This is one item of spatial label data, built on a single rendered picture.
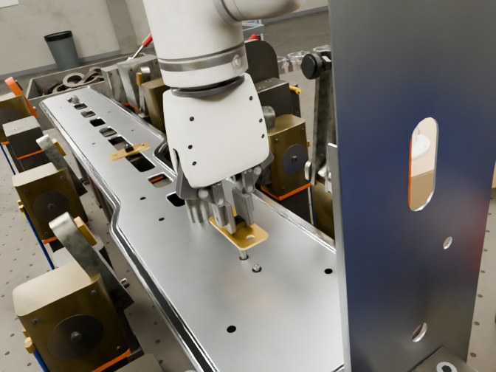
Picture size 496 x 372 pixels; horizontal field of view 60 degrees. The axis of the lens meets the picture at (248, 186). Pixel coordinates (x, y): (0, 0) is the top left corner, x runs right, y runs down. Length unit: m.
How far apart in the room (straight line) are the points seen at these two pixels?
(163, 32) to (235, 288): 0.28
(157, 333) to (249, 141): 0.55
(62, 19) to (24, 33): 0.65
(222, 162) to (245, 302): 0.16
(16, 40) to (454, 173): 8.27
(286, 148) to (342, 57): 0.55
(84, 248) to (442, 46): 0.40
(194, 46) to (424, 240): 0.25
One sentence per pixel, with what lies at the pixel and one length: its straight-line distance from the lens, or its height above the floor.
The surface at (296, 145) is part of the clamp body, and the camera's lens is 0.72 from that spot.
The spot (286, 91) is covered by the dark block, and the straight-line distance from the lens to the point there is 0.77.
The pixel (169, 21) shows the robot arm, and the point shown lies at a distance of 0.39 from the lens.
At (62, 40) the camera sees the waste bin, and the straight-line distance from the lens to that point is 7.77.
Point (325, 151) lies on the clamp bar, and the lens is 0.56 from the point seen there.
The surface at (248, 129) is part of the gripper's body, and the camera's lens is 0.44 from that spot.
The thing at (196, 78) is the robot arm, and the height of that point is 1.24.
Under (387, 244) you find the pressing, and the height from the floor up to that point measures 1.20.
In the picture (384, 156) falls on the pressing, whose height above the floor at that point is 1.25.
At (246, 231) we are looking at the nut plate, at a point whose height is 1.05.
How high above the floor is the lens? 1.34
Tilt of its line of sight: 29 degrees down
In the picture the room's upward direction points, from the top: 10 degrees counter-clockwise
